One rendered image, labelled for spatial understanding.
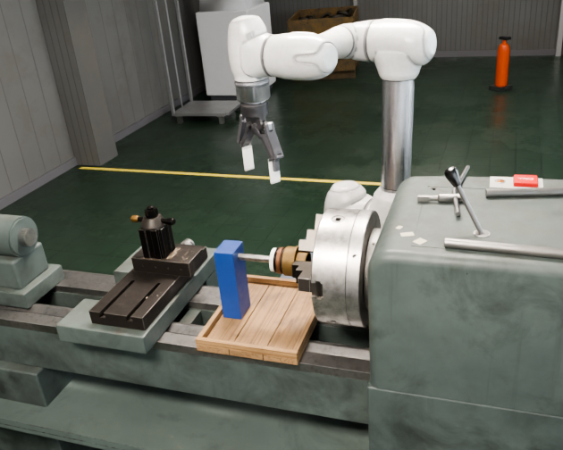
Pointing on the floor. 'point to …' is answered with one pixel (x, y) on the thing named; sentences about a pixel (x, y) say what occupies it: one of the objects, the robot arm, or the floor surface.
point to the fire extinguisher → (502, 67)
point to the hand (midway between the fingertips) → (261, 171)
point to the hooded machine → (214, 44)
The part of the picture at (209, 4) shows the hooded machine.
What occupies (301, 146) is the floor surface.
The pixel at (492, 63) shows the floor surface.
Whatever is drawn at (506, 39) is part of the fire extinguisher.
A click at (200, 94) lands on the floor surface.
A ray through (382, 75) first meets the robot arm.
